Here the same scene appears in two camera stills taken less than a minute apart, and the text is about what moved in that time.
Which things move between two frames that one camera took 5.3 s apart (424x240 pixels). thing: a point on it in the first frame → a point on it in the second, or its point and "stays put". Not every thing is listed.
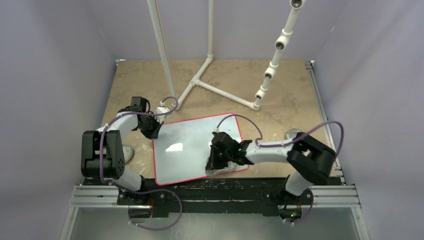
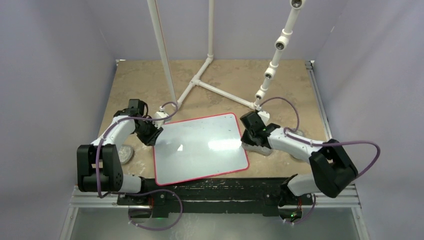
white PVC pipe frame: [271, 71] stays put
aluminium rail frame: [337, 196] stays put
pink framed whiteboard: [180, 151] stays put
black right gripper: [214, 164] → [246, 139]
